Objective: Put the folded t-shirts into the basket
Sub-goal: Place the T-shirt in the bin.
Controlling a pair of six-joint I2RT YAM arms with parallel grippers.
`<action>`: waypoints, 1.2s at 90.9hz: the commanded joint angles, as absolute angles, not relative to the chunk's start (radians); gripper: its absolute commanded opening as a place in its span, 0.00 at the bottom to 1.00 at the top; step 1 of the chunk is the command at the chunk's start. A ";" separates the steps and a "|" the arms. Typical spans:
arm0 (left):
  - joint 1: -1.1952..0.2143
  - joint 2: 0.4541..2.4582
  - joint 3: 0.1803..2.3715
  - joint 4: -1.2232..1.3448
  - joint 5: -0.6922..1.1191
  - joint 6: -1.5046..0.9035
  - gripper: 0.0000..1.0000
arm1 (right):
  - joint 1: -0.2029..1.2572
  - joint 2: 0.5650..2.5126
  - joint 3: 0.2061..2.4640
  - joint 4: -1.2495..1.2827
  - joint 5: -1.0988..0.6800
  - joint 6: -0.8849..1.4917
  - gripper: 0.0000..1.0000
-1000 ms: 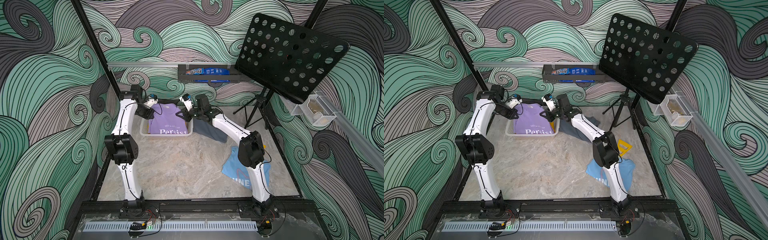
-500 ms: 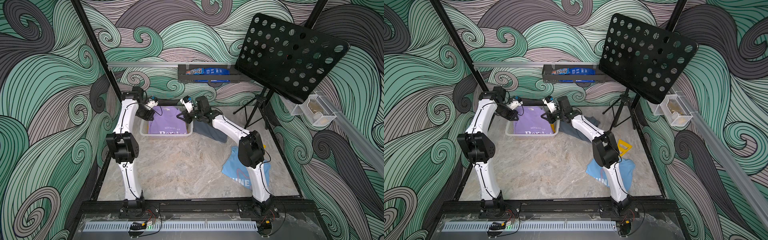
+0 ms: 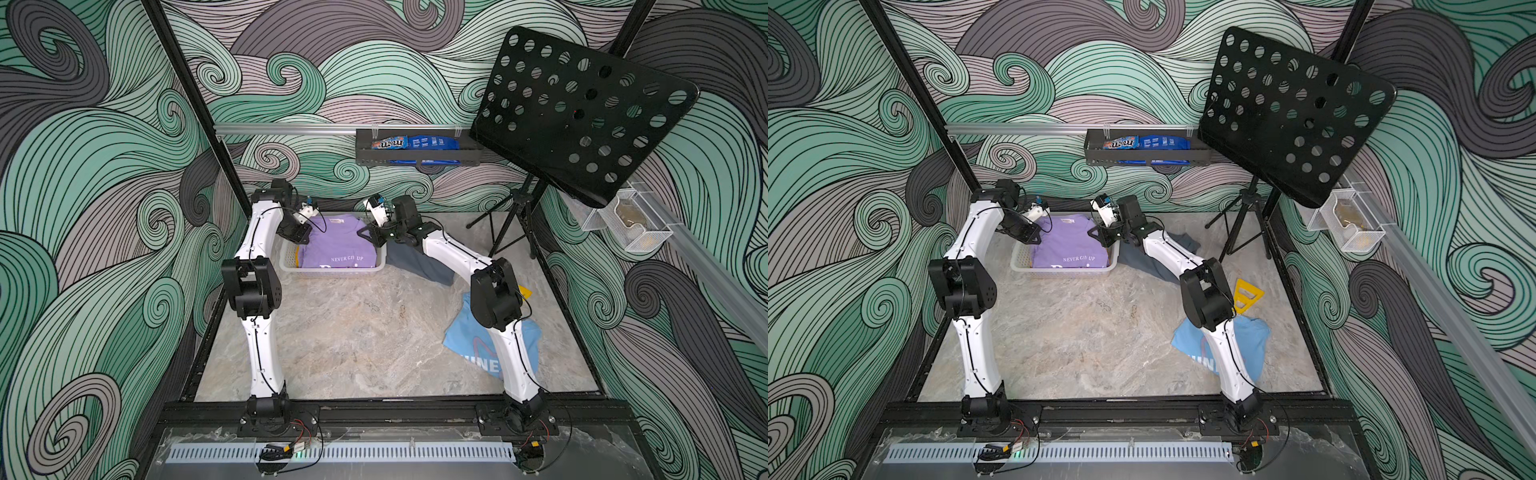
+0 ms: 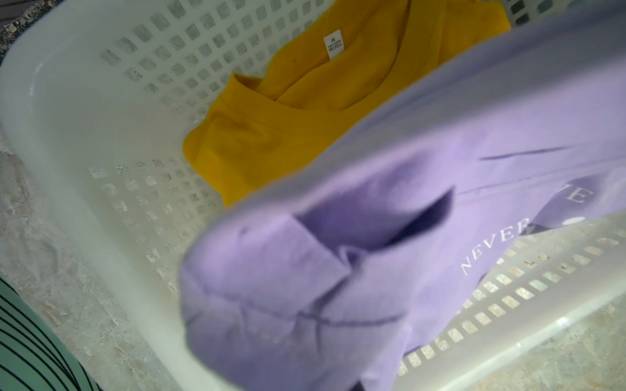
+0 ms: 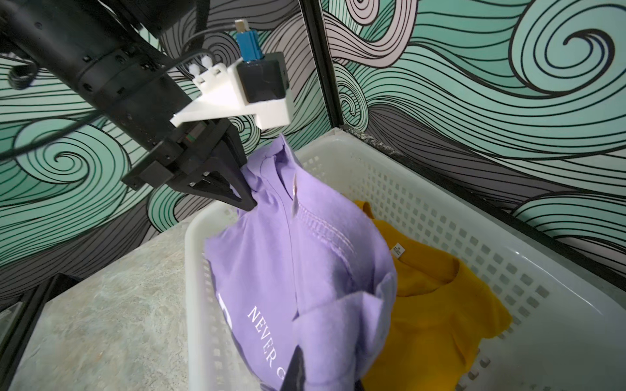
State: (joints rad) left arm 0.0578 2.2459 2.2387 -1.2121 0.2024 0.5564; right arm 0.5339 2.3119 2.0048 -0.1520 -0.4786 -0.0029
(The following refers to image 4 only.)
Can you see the yellow t-shirt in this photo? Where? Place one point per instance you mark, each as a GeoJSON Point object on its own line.
{"type": "Point", "coordinates": [354, 58]}

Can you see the purple Persist t-shirt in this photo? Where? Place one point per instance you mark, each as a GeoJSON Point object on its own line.
{"type": "Point", "coordinates": [326, 279]}

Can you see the white plastic laundry basket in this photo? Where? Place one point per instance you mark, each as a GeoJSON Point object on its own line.
{"type": "Point", "coordinates": [96, 99]}

